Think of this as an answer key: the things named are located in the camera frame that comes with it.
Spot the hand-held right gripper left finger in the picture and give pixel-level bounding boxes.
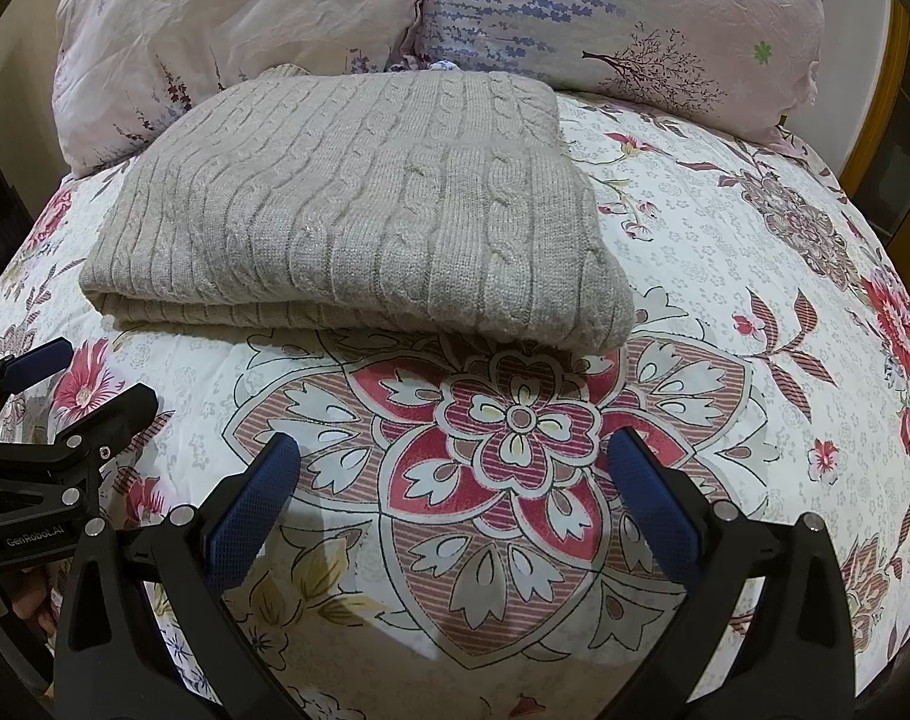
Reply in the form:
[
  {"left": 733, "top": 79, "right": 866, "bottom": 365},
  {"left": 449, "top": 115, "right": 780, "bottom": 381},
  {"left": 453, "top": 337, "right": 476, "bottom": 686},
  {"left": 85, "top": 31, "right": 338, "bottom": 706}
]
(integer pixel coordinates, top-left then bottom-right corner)
[{"left": 48, "top": 432, "right": 307, "bottom": 720}]

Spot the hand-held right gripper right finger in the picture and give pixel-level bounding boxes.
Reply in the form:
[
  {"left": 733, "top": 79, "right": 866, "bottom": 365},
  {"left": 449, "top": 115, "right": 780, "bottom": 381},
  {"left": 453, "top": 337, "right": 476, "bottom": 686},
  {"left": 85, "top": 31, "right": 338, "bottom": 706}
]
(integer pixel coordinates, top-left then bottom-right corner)
[{"left": 606, "top": 426, "right": 874, "bottom": 720}]

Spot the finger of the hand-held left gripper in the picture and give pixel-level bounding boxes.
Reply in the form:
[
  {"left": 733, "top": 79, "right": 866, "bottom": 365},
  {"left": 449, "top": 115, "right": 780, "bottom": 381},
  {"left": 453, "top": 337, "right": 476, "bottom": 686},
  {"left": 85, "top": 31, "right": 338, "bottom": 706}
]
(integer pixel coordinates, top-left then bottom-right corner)
[
  {"left": 0, "top": 339, "right": 73, "bottom": 437},
  {"left": 5, "top": 382, "right": 160, "bottom": 511}
]

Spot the grey cable-knit sweater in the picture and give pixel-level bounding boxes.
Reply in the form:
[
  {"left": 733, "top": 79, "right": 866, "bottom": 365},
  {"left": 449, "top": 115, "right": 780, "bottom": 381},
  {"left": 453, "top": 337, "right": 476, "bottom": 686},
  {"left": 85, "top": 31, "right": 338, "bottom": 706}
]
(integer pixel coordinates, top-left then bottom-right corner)
[{"left": 78, "top": 66, "right": 636, "bottom": 353}]

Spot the floral bed sheet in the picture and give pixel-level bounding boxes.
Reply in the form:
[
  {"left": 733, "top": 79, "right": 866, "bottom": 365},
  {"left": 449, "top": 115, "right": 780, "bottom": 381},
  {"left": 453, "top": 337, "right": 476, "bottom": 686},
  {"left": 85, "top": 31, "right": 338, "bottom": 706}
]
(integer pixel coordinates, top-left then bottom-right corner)
[{"left": 0, "top": 90, "right": 910, "bottom": 720}]

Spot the pink floral pillow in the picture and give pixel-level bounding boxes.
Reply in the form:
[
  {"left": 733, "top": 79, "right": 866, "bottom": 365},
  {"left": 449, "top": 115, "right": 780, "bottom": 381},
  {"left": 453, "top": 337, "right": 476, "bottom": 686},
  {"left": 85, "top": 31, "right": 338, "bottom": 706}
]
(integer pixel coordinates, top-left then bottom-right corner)
[{"left": 53, "top": 0, "right": 426, "bottom": 176}]

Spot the pink pillow with tree print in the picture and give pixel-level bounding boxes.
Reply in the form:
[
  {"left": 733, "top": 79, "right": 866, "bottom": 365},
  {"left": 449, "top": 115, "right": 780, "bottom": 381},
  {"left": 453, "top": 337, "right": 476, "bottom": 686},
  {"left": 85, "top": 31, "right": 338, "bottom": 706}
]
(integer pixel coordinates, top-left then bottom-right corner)
[{"left": 413, "top": 0, "right": 828, "bottom": 145}]

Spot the wooden bed frame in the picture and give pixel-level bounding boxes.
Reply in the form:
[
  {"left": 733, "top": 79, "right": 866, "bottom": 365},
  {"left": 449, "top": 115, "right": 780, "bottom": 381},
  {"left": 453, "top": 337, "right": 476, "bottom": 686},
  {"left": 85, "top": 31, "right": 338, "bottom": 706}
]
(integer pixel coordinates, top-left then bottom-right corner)
[{"left": 837, "top": 0, "right": 910, "bottom": 200}]

